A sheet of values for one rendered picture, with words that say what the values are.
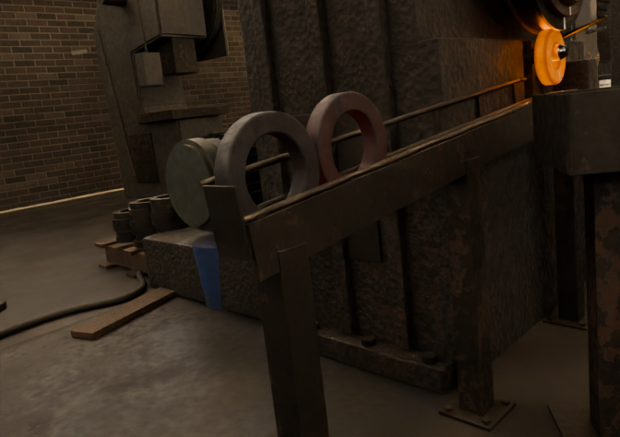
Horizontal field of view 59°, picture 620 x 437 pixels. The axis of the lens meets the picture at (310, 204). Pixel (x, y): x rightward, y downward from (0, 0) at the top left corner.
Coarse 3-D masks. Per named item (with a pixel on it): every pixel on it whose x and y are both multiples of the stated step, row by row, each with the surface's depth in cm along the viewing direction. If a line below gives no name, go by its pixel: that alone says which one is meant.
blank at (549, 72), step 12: (540, 36) 150; (552, 36) 151; (540, 48) 149; (552, 48) 151; (540, 60) 149; (564, 60) 158; (540, 72) 151; (552, 72) 152; (564, 72) 158; (552, 84) 154
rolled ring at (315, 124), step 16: (336, 96) 90; (352, 96) 93; (320, 112) 88; (336, 112) 90; (352, 112) 95; (368, 112) 96; (320, 128) 87; (368, 128) 98; (384, 128) 99; (320, 144) 87; (368, 144) 99; (384, 144) 99; (320, 160) 88; (368, 160) 99; (320, 176) 89; (336, 176) 90
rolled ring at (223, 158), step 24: (240, 120) 79; (264, 120) 79; (288, 120) 82; (240, 144) 76; (288, 144) 85; (312, 144) 86; (216, 168) 76; (240, 168) 76; (312, 168) 86; (240, 192) 76
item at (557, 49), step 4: (556, 44) 152; (560, 44) 151; (532, 48) 157; (556, 48) 151; (560, 48) 151; (564, 48) 150; (524, 52) 157; (528, 52) 157; (532, 52) 156; (552, 52) 152; (556, 52) 151; (560, 52) 151; (564, 52) 150; (568, 52) 152; (524, 56) 157; (528, 56) 157; (532, 56) 156; (552, 56) 152; (556, 56) 152; (560, 56) 151; (564, 56) 151; (524, 60) 158; (528, 60) 157; (532, 60) 156; (552, 60) 153; (556, 60) 153; (524, 64) 159; (528, 64) 158
